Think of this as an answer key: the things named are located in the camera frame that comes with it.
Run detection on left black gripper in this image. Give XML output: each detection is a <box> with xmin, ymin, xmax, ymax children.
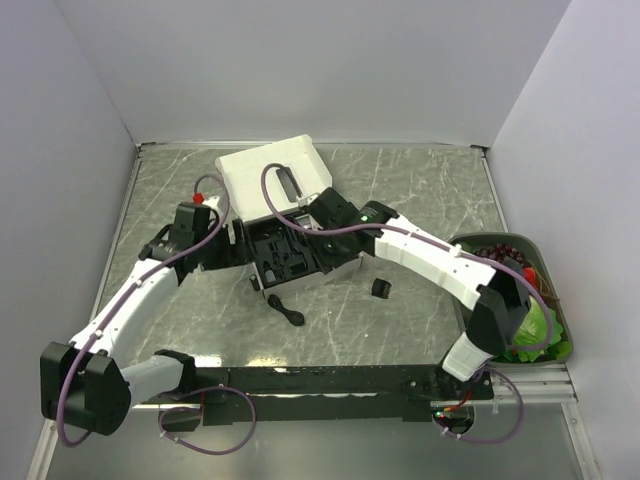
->
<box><xmin>195</xmin><ymin>218</ymin><xmax>255</xmax><ymax>270</ymax></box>

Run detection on black comb attachment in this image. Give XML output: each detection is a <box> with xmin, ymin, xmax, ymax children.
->
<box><xmin>371</xmin><ymin>278</ymin><xmax>392</xmax><ymax>299</ymax></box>

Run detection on white hair clipper kit box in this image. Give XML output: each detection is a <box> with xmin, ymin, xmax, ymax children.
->
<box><xmin>215</xmin><ymin>134</ymin><xmax>362</xmax><ymax>297</ymax></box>

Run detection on black charging cable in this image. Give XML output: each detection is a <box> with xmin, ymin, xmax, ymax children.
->
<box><xmin>266</xmin><ymin>293</ymin><xmax>307</xmax><ymax>329</ymax></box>

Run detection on small black cylinder battery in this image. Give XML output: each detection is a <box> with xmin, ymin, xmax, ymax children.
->
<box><xmin>249</xmin><ymin>274</ymin><xmax>261</xmax><ymax>292</ymax></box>

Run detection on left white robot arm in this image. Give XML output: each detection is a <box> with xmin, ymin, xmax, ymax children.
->
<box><xmin>40</xmin><ymin>194</ymin><xmax>230</xmax><ymax>446</ymax></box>

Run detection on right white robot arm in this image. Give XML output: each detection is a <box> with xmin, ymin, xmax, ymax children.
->
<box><xmin>298</xmin><ymin>187</ymin><xmax>531</xmax><ymax>399</ymax></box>

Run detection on fake dark grapes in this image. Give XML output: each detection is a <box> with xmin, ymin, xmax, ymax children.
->
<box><xmin>472</xmin><ymin>243</ymin><xmax>531</xmax><ymax>268</ymax></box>

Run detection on fake green lettuce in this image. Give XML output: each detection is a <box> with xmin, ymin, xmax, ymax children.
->
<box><xmin>495</xmin><ymin>296</ymin><xmax>572</xmax><ymax>364</ymax></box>

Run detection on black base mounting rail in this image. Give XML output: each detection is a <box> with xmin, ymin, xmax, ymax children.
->
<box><xmin>143</xmin><ymin>364</ymin><xmax>494</xmax><ymax>426</ymax></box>

